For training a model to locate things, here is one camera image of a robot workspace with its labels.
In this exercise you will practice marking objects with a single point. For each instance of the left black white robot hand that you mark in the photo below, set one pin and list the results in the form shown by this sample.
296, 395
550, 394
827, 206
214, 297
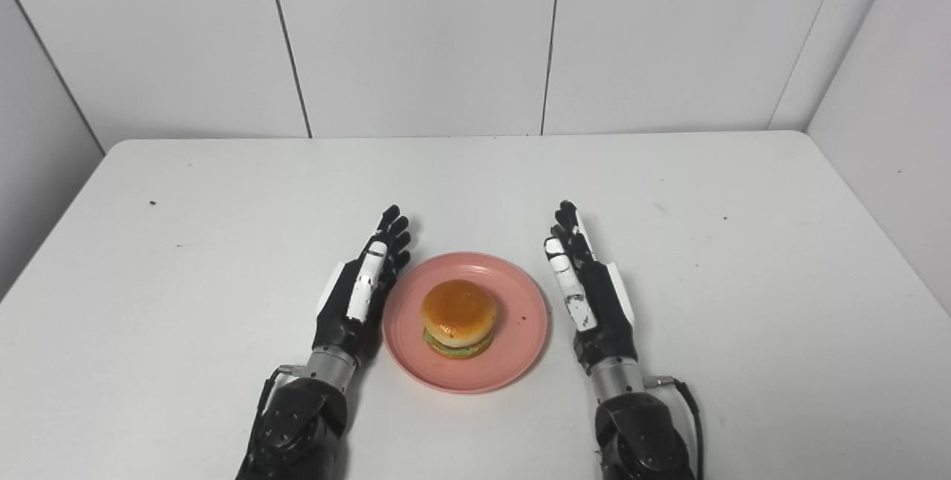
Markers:
349, 316

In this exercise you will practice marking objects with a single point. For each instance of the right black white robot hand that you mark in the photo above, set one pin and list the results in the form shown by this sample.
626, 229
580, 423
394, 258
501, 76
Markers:
602, 309

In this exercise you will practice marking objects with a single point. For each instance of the pink round plate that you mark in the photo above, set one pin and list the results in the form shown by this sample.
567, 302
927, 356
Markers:
513, 316

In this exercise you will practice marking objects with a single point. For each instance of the toy hamburger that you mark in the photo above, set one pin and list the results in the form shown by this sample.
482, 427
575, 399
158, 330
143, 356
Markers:
458, 313

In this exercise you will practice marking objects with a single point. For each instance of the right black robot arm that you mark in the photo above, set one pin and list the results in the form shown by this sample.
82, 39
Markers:
643, 435

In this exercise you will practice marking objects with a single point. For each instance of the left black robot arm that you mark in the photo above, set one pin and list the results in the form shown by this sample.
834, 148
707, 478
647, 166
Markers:
301, 428

